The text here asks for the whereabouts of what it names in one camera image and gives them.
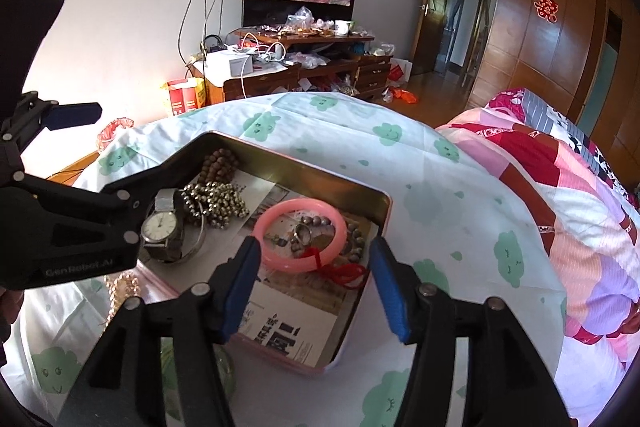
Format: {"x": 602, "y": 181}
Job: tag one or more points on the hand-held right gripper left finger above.
{"x": 242, "y": 292}

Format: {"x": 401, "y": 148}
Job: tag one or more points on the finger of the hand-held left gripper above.
{"x": 120, "y": 212}
{"x": 75, "y": 114}

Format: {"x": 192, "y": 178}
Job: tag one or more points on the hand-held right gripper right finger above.
{"x": 390, "y": 292}

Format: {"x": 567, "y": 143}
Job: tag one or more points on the silver wrist watch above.
{"x": 159, "y": 227}

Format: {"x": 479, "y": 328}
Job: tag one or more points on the pink bangle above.
{"x": 260, "y": 237}

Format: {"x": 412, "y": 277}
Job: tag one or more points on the gold tin box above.
{"x": 325, "y": 182}

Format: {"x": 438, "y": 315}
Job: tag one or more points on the trash bin with red bag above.
{"x": 114, "y": 132}

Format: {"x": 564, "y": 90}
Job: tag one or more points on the green glass bangle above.
{"x": 227, "y": 372}

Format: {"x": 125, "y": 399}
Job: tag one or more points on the cloud print tablecloth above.
{"x": 450, "y": 217}

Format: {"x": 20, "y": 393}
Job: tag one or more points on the red yellow carton box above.
{"x": 182, "y": 97}

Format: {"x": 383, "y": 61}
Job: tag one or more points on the white cardboard box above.
{"x": 230, "y": 66}

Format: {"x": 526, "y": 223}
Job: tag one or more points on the pink patchwork quilt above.
{"x": 575, "y": 257}

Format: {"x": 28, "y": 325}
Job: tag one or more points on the orange item on floor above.
{"x": 402, "y": 95}

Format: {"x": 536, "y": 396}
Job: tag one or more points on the wooden television cabinet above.
{"x": 280, "y": 82}

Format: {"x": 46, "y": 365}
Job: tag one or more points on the black television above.
{"x": 265, "y": 14}

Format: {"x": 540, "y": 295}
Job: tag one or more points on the white and red shopping bag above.
{"x": 399, "y": 71}

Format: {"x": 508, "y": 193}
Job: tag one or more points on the panda print blanket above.
{"x": 565, "y": 127}

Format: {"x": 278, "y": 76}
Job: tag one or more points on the clear snack bag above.
{"x": 301, "y": 18}

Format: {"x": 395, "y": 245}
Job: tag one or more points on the white mug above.
{"x": 342, "y": 28}

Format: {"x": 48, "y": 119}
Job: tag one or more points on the wooden wardrobe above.
{"x": 570, "y": 57}

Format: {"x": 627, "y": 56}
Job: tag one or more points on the red paper decoration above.
{"x": 546, "y": 7}

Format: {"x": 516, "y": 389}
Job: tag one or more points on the wooden door frame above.
{"x": 425, "y": 7}

